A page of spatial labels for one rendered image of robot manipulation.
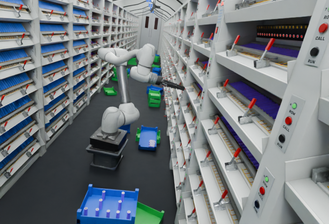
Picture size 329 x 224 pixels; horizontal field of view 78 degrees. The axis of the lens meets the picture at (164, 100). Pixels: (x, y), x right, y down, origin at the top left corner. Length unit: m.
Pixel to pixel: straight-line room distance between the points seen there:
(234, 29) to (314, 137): 0.73
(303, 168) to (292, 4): 0.37
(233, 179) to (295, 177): 0.30
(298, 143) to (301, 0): 0.31
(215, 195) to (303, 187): 0.52
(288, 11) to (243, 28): 0.51
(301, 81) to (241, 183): 0.41
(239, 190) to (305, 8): 0.53
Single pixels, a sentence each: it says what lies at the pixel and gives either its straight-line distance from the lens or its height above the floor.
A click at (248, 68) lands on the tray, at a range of 0.72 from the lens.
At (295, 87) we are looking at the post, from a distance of 0.51.
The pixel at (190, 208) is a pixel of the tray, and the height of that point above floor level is 0.33.
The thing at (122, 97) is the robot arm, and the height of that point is 0.65.
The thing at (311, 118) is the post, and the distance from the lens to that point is 0.47.
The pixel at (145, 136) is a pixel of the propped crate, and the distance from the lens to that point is 2.55.
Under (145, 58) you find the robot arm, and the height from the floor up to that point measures 1.12.
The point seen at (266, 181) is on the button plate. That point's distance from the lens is 0.58.
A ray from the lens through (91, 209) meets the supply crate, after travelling 1.37.
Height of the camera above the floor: 1.33
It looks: 19 degrees down
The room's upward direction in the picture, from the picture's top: 9 degrees clockwise
